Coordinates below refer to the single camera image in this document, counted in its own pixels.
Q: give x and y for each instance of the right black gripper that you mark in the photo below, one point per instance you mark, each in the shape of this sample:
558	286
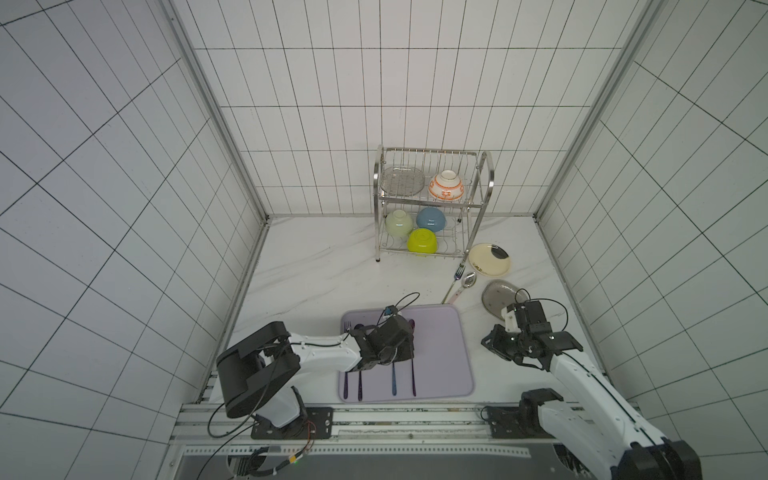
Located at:
504	340

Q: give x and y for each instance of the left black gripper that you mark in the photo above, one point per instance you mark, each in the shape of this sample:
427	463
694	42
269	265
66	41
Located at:
406	352

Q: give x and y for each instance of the dark purple long spoon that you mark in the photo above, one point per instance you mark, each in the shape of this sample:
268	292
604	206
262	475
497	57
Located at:
413	375

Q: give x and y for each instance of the purple fork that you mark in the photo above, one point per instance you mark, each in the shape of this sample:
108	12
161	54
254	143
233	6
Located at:
347	328

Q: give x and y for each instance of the lavender rectangular placemat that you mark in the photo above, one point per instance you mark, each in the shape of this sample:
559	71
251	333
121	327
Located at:
442	366

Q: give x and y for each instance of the pink handled silver spoon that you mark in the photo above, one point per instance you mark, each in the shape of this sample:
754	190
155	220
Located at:
467	282

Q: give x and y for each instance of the green handled rainbow fork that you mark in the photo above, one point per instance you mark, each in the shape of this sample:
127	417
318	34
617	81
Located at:
458	275

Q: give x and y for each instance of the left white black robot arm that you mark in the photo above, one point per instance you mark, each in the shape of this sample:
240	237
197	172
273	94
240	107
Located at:
257	374

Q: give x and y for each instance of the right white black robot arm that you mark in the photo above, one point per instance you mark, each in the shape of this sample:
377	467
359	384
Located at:
612	440

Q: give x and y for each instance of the grey glass plate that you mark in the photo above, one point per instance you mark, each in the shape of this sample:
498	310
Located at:
500	294

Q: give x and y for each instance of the cream plate with black spot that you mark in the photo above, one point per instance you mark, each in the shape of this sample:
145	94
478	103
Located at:
490	260

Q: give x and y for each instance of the lime green bowl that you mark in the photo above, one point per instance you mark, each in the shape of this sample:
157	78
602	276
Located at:
422	241

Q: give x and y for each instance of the pale green bowl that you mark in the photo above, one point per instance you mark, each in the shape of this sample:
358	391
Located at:
399	224

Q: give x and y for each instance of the blue bowl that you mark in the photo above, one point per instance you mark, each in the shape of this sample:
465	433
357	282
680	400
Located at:
431	218

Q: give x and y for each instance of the grey plate on rack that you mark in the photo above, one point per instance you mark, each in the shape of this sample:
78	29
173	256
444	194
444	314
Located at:
402	181

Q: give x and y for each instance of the white orange patterned bowl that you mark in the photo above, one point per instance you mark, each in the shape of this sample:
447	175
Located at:
447	186

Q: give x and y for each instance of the steel wire dish rack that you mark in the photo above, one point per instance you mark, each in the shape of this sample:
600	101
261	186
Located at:
464	216

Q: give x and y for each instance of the aluminium mounting rail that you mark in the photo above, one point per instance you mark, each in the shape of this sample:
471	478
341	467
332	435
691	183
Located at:
410	428

